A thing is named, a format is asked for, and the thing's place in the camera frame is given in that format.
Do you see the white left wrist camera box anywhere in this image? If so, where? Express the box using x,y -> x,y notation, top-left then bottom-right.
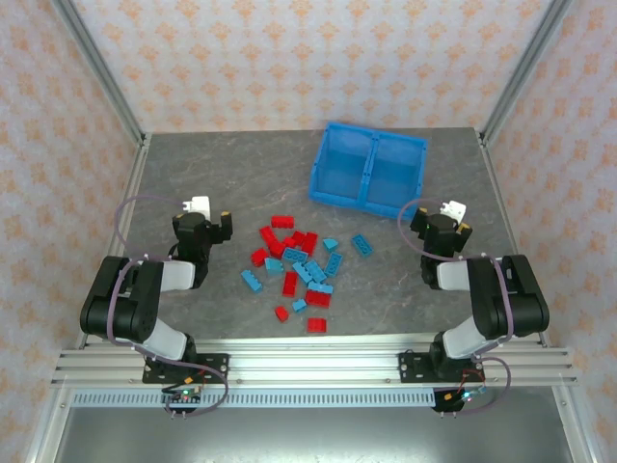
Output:
187,195 -> 212,221

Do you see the blue plastic bin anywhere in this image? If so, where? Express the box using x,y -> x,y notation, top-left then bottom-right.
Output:
308,120 -> 380,211
359,132 -> 430,221

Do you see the aluminium mounting rail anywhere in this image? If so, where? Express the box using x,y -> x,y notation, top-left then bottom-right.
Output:
51,335 -> 579,387

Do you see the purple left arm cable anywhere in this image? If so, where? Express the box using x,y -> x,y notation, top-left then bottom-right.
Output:
108,194 -> 230,420

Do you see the grey metal panel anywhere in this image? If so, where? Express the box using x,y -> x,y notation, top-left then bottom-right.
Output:
47,407 -> 592,463

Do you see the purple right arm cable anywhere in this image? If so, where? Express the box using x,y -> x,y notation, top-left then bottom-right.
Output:
397,198 -> 513,416

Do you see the slotted grey cable duct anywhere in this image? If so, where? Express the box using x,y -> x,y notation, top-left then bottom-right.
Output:
71,390 -> 435,409

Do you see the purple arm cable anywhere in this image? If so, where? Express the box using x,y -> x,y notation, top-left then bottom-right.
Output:
108,194 -> 230,420
397,198 -> 513,416

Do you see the aluminium table side rail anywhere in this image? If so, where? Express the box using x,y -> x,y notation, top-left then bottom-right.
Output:
71,132 -> 153,348
476,128 -> 553,347

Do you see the aluminium frame post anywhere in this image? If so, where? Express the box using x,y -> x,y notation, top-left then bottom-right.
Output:
50,0 -> 148,146
481,0 -> 575,141

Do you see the small circuit board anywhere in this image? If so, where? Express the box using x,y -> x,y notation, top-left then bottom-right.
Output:
161,387 -> 202,406
445,385 -> 488,405

